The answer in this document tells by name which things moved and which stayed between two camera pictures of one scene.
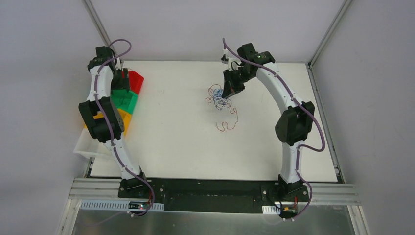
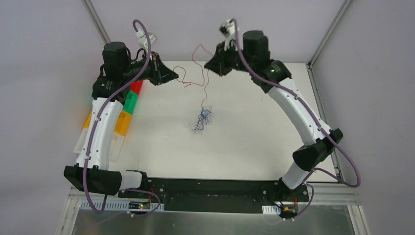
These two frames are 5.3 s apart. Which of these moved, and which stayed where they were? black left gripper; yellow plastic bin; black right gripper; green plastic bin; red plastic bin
Moved: black left gripper; black right gripper
Stayed: red plastic bin; green plastic bin; yellow plastic bin
